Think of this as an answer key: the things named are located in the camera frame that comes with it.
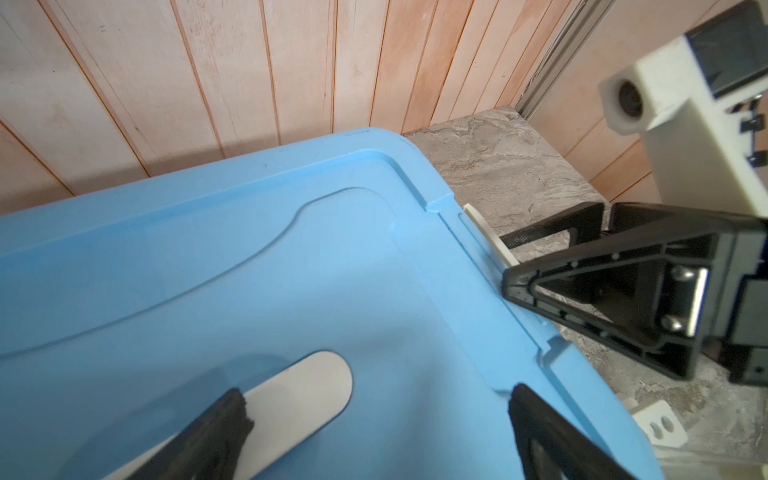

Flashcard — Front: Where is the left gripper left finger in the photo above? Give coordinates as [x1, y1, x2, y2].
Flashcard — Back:
[129, 388, 254, 479]

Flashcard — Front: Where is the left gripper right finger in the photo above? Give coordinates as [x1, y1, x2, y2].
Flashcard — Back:
[508, 383, 633, 479]

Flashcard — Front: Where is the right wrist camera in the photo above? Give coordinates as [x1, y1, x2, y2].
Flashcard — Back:
[599, 1, 767, 217]

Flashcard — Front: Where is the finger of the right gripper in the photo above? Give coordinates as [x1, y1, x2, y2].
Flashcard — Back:
[500, 202, 605, 249]

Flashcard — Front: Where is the blue plastic bin lid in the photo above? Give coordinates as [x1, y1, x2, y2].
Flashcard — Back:
[1, 129, 662, 479]

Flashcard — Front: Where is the white plastic storage bin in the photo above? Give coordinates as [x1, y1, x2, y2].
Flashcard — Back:
[463, 203, 520, 268]

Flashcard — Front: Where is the white test tube rack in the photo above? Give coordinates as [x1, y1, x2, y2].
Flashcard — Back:
[621, 398, 689, 448]

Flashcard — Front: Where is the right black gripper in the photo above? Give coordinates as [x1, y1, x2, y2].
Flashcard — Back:
[501, 202, 767, 386]

